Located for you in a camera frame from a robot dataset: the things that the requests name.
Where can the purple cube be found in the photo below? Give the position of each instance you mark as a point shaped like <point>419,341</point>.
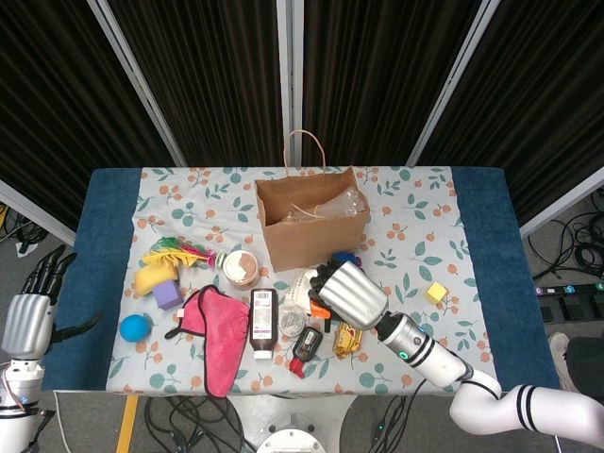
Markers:
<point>167,295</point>

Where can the blue toy block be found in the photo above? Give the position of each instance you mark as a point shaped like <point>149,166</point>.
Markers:
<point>342,258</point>

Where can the clear round paperclip box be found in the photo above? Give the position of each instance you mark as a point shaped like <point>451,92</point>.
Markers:
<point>292,323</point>

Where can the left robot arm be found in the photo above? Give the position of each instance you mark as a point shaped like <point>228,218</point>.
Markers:
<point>19,401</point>

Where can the dark trouser leg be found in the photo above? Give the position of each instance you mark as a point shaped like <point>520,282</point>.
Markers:
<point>587,363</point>

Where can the gold snack package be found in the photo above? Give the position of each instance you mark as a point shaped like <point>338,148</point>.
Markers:
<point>347,342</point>

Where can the yellow pink feather toy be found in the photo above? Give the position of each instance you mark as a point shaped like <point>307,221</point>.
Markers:
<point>174,257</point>

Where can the white orange snack bag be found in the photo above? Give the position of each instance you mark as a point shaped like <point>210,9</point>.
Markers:
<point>297,292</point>

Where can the brown paper bag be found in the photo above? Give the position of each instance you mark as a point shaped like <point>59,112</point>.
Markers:
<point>311,250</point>

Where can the black bottle red cap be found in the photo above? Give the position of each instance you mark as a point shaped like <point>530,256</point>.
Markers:
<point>307,344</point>

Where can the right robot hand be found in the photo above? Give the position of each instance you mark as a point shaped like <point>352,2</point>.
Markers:
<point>354,295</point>

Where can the blue ball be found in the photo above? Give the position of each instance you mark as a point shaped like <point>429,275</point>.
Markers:
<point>134,328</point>

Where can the yellow cube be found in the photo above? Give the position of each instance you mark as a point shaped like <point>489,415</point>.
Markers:
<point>436,292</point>

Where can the white sneaker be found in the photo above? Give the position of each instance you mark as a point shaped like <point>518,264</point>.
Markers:
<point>559,351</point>

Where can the pink cloth black trim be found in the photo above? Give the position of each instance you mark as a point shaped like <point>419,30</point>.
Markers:
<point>222,340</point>

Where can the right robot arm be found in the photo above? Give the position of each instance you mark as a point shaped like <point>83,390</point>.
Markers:
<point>439,361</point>

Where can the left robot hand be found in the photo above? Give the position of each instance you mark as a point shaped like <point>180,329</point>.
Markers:
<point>28,325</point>

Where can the clear jar rubber bands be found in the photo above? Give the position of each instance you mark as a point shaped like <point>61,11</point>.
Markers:
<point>240,269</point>

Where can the brown bottle white cap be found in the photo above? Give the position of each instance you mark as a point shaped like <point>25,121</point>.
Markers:
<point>263,325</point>

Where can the blue table cover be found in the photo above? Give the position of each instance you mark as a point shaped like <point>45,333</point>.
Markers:
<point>104,212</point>

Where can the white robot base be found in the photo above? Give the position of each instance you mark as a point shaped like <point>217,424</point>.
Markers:
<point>292,439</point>

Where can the yellow banana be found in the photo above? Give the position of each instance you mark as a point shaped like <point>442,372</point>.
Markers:
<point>151,278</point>

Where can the floral print tablecloth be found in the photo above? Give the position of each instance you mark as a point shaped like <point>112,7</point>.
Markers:
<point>212,198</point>

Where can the black pleated partition panel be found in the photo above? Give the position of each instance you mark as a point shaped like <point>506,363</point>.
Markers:
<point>377,56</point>
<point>542,94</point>
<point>56,94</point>
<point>212,71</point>

